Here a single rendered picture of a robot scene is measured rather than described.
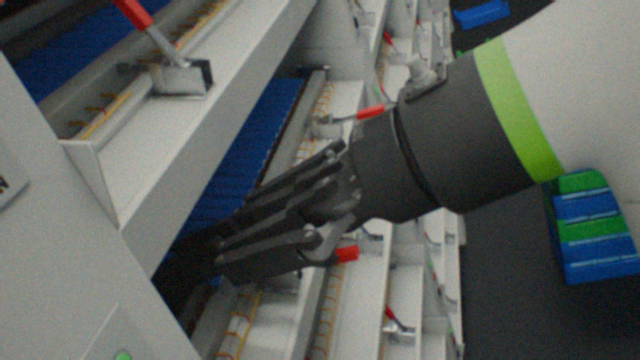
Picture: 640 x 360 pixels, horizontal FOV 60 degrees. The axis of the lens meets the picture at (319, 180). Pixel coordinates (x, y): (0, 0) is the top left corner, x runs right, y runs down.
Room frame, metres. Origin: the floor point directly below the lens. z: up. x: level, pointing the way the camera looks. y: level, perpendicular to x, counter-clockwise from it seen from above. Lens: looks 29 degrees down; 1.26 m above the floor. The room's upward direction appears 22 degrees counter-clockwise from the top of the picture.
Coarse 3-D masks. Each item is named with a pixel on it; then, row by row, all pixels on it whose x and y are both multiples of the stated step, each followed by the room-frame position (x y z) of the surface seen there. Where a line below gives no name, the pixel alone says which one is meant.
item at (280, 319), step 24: (288, 48) 0.84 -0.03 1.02; (312, 48) 0.83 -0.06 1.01; (336, 48) 0.82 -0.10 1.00; (360, 48) 0.81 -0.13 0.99; (288, 72) 0.85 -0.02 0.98; (312, 72) 0.82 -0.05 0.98; (336, 72) 0.82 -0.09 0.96; (360, 72) 0.81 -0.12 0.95; (336, 96) 0.77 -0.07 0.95; (360, 96) 0.76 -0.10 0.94; (360, 120) 0.75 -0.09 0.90; (312, 144) 0.64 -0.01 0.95; (312, 288) 0.41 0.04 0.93; (192, 312) 0.39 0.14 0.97; (264, 312) 0.37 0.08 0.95; (288, 312) 0.37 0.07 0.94; (312, 312) 0.40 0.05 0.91; (264, 336) 0.35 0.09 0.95; (288, 336) 0.34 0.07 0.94
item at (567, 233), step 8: (544, 192) 1.30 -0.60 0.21; (544, 200) 1.30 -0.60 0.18; (552, 216) 1.20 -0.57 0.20; (616, 216) 1.09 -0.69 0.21; (560, 224) 1.13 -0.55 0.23; (576, 224) 1.12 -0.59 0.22; (584, 224) 1.11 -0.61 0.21; (592, 224) 1.11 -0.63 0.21; (600, 224) 1.10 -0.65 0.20; (608, 224) 1.10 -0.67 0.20; (616, 224) 1.09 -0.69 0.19; (624, 224) 1.09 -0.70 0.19; (560, 232) 1.13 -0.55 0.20; (568, 232) 1.13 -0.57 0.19; (576, 232) 1.12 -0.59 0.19; (584, 232) 1.12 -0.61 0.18; (592, 232) 1.11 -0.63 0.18; (600, 232) 1.10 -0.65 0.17; (608, 232) 1.10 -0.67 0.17; (616, 232) 1.09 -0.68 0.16; (560, 240) 1.14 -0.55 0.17; (568, 240) 1.13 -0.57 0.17; (576, 240) 1.12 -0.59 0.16
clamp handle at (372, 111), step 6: (372, 108) 0.63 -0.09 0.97; (378, 108) 0.62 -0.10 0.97; (384, 108) 0.63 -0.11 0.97; (354, 114) 0.64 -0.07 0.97; (360, 114) 0.63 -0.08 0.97; (366, 114) 0.63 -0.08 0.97; (372, 114) 0.62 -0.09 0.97; (330, 120) 0.65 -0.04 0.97; (336, 120) 0.65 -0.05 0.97; (342, 120) 0.64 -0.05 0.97; (348, 120) 0.64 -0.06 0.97
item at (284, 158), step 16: (320, 80) 0.77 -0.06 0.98; (304, 96) 0.73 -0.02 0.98; (304, 112) 0.68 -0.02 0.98; (288, 128) 0.64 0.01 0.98; (304, 128) 0.66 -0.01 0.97; (288, 144) 0.60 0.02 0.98; (272, 160) 0.57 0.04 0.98; (288, 160) 0.57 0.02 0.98; (272, 176) 0.54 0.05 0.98; (224, 288) 0.38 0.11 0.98; (240, 288) 0.39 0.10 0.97; (208, 304) 0.37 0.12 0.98; (224, 304) 0.37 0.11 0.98; (256, 304) 0.37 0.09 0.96; (208, 320) 0.35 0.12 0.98; (224, 320) 0.35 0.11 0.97; (192, 336) 0.34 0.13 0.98; (208, 336) 0.33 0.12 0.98; (224, 336) 0.35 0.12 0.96; (240, 336) 0.34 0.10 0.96; (208, 352) 0.32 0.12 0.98
